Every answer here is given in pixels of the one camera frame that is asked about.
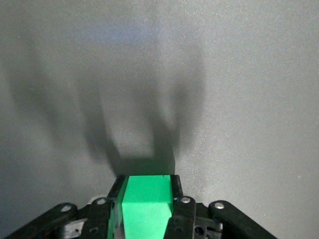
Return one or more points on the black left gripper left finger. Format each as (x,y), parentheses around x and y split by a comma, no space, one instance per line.
(99,216)

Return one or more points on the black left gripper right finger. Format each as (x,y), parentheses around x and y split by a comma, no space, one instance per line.
(183,216)

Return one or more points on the small green cube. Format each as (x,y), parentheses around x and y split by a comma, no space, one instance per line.
(144,214)

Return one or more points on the dark grey table mat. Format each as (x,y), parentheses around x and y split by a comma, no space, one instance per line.
(159,74)

